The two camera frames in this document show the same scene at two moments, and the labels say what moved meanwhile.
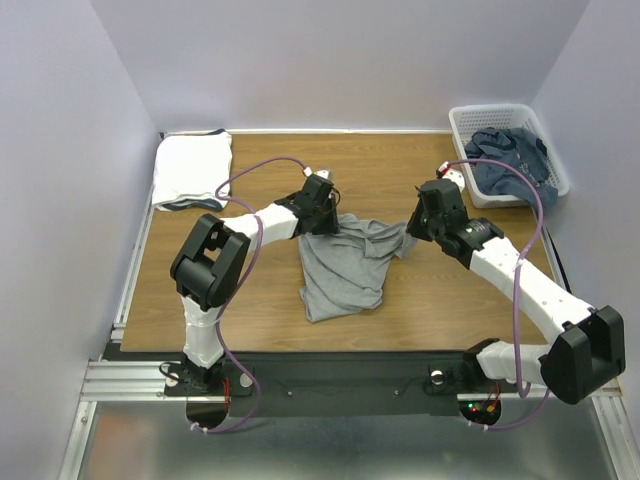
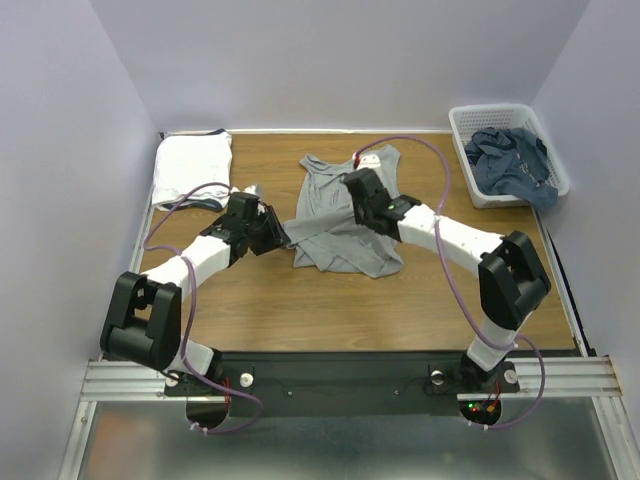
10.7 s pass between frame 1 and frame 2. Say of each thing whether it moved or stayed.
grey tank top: moved
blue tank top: stayed
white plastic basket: stayed
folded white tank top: stayed
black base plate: stayed
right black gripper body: moved
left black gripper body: moved
